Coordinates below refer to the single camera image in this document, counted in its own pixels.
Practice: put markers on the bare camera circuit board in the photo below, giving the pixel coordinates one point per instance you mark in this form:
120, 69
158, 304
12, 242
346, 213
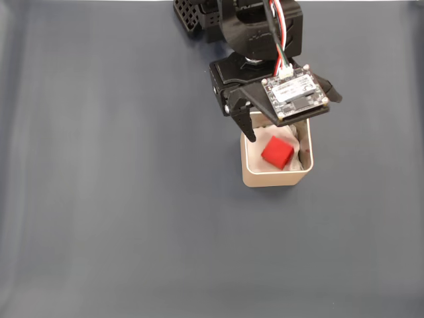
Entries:
295, 91

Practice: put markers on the white tissue padding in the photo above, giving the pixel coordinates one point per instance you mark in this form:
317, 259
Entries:
256, 162

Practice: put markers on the red cube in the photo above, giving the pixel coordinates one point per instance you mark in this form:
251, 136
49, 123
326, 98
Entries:
276, 152

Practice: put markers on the beige square box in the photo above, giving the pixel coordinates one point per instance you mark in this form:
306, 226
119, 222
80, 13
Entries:
275, 179

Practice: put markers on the black printed camera mount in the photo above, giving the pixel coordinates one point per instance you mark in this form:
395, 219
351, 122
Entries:
255, 96

